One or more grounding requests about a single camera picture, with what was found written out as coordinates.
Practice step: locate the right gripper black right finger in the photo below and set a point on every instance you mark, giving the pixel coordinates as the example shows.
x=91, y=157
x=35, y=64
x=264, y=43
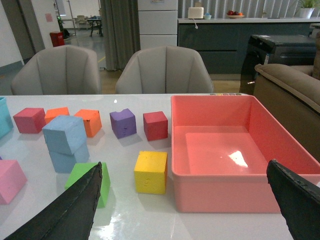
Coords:
x=298, y=200

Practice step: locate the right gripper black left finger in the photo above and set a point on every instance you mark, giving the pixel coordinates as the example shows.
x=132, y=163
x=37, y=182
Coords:
x=70, y=216

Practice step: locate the light blue foam cube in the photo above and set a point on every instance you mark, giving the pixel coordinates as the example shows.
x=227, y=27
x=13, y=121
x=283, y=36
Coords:
x=64, y=163
x=65, y=134

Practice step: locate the green foam cube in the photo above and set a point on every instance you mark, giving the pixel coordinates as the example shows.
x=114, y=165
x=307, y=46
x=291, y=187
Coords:
x=80, y=169

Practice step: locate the pink foam cube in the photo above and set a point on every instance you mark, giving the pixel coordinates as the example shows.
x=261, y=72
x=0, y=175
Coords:
x=12, y=180

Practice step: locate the yellow foam cube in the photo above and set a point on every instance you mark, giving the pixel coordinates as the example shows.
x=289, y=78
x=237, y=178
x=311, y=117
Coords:
x=150, y=172

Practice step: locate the pink plastic bin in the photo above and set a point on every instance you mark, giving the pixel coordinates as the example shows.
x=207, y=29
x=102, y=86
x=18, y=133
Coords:
x=221, y=146

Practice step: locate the chipped orange foam cube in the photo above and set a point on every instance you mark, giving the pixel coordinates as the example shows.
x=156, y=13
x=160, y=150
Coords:
x=92, y=121

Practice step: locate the brown sofa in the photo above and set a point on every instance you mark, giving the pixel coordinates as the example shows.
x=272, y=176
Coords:
x=292, y=95

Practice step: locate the pink-red foam cube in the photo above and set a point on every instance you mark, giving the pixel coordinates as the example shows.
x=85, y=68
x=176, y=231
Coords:
x=30, y=120

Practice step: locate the notched purple foam cube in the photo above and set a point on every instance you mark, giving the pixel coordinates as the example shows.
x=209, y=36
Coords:
x=123, y=123

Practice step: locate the teal plastic bin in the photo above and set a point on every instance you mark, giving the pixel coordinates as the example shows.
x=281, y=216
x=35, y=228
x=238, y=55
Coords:
x=6, y=124

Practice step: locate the dark red foam cube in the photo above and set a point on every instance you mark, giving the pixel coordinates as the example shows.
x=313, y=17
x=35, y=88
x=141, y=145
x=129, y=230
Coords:
x=155, y=125

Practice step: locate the left grey armchair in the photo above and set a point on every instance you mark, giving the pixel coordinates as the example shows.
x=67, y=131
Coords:
x=61, y=70

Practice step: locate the grey armchair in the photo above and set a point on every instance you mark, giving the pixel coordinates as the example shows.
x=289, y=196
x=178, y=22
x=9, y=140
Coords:
x=61, y=70
x=165, y=70

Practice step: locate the black appliance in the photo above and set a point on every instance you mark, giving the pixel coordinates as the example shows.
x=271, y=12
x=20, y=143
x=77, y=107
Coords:
x=291, y=50

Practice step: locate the right grey armchair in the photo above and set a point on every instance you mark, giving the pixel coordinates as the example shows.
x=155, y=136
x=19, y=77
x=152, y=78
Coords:
x=165, y=70

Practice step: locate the dark grey counter cabinet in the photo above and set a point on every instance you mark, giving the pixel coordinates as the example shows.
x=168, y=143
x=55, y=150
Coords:
x=222, y=42

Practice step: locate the red bin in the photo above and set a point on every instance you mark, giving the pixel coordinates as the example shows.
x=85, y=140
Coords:
x=57, y=39

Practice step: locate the potted plant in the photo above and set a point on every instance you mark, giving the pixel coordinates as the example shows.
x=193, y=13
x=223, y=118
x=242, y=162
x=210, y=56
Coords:
x=305, y=8

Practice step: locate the fruit bowl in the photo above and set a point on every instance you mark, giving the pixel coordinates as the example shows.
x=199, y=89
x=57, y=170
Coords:
x=234, y=14

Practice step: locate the small teal bowl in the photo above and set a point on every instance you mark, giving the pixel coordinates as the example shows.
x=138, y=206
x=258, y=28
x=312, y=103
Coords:
x=207, y=16

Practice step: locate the grey curtain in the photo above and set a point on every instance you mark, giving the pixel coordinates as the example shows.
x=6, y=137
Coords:
x=121, y=34

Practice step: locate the white toaster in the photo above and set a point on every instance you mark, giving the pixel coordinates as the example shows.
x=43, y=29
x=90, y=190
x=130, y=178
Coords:
x=195, y=13

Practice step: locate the white drawer cabinet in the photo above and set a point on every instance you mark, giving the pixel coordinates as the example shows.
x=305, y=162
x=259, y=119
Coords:
x=158, y=23

